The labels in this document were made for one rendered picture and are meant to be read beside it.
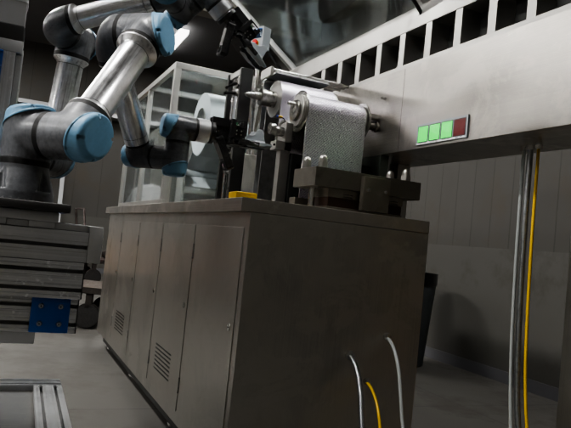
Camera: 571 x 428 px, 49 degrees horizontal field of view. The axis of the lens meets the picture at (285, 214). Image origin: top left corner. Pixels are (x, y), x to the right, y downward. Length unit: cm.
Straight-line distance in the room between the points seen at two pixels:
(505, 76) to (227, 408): 122
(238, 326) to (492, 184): 323
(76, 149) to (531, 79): 117
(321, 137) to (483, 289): 274
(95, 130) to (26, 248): 32
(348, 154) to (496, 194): 259
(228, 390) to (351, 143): 96
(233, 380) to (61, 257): 59
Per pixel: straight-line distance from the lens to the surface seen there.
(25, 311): 164
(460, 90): 202
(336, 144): 220
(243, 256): 179
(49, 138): 154
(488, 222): 473
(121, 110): 195
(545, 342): 428
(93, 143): 152
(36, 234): 158
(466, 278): 484
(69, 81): 225
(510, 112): 183
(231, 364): 183
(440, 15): 221
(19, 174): 158
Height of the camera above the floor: 78
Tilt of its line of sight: 3 degrees up
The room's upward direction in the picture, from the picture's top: 6 degrees clockwise
